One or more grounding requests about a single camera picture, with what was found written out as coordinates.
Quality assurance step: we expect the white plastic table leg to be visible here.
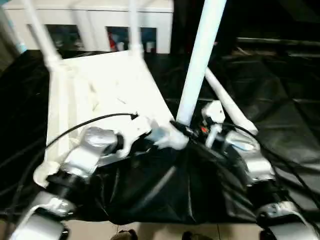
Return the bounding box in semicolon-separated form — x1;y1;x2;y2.
174;0;228;151
21;0;63;72
204;67;259;136
128;0;145;60

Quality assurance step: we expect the white plastic table top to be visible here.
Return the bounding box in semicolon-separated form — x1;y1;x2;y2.
33;48;190;188

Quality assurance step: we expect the black work surface mat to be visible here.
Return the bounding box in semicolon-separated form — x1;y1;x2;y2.
0;48;320;225

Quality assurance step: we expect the black left robot foot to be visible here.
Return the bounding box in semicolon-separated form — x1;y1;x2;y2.
111;228;139;240

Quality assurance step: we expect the black robot foot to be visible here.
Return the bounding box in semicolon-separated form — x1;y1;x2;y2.
181;231;213;240
111;228;139;240

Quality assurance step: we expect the black right robot foot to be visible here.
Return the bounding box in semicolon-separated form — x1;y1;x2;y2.
181;231;213;240

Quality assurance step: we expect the red item in cabinet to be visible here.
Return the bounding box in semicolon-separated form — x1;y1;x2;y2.
109;33;118;51

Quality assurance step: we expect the white glass door cabinet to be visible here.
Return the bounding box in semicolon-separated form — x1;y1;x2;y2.
2;0;175;55

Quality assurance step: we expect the white teal patterned roll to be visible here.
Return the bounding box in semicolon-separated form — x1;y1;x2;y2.
0;12;27;55

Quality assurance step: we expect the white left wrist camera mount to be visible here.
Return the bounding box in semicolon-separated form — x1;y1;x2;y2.
116;114;154;159

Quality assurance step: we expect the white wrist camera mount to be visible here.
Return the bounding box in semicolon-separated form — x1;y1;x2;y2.
201;100;225;149
116;114;154;159

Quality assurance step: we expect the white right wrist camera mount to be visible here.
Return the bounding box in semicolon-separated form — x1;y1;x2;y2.
201;100;225;149

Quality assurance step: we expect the black left wrist camera cable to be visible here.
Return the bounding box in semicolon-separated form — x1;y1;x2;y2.
44;113;139;151

